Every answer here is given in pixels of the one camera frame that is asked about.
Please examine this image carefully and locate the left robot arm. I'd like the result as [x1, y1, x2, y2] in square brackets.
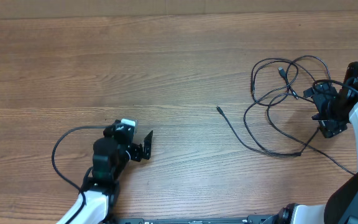
[51, 119, 154, 223]

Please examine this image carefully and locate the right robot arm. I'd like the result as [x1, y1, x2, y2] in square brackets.
[265, 62, 358, 224]

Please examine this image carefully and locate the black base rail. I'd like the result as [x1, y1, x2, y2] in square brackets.
[103, 215, 277, 224]

